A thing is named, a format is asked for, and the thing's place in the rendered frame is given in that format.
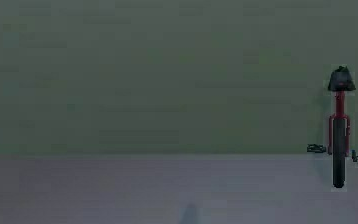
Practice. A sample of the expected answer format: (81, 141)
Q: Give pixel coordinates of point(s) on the red unicycle with black seat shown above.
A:
(339, 153)

